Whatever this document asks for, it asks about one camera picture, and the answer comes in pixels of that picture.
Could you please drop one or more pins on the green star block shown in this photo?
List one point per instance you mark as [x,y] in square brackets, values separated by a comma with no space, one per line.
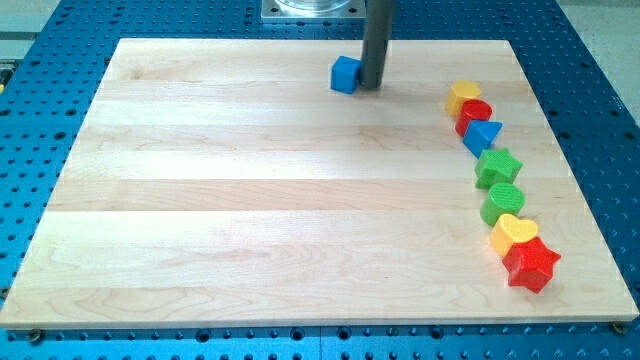
[496,166]

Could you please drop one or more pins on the red star block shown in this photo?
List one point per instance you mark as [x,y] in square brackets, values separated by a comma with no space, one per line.
[530,264]

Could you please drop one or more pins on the light wooden board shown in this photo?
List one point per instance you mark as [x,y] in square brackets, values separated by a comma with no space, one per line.
[222,183]

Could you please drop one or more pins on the blue cube block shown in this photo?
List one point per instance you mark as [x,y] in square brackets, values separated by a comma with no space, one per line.
[345,75]

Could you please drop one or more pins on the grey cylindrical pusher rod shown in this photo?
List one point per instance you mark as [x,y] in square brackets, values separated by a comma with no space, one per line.
[377,33]

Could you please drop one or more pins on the blue triangle block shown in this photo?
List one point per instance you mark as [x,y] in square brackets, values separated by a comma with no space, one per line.
[480,136]

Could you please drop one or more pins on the yellow hexagon block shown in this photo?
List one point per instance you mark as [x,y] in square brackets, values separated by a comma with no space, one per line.
[460,92]

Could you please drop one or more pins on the red cylinder block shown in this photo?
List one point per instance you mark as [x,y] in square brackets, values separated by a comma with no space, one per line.
[473,109]

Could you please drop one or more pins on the green cylinder block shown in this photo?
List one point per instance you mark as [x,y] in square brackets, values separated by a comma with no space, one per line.
[502,198]

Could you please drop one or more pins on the yellow heart block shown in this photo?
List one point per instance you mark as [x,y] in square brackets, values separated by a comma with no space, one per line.
[509,230]

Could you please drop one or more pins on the blue perforated metal table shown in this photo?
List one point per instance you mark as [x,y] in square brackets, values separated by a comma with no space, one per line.
[49,93]

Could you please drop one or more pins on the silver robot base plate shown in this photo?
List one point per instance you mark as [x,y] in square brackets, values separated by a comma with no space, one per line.
[312,9]

